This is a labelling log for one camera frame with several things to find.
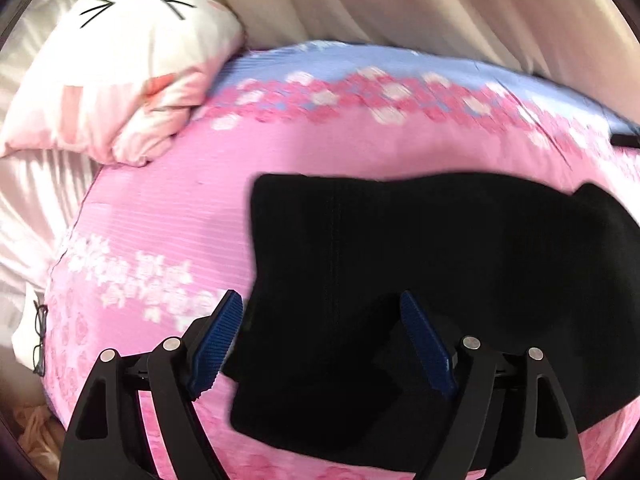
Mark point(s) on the white satin sheet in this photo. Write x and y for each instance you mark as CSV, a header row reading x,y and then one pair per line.
x,y
30,200

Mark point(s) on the beige curtain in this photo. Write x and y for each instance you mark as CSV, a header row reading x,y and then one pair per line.
x,y
400,0

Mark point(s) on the cat print pillow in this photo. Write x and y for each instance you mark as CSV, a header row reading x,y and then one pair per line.
x,y
125,60

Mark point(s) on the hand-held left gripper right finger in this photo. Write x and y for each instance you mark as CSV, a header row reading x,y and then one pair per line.
x,y
427,342

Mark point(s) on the black eyeglasses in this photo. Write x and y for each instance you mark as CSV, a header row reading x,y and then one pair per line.
x,y
36,356

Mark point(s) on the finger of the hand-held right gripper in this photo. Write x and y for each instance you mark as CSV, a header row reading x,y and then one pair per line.
x,y
627,140

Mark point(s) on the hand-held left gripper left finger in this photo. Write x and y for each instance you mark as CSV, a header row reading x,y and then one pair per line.
x,y
212,345

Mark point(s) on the black pants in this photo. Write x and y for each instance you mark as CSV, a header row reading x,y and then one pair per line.
x,y
375,240

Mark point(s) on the pink floral blanket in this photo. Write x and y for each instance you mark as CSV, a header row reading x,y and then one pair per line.
x,y
175,185

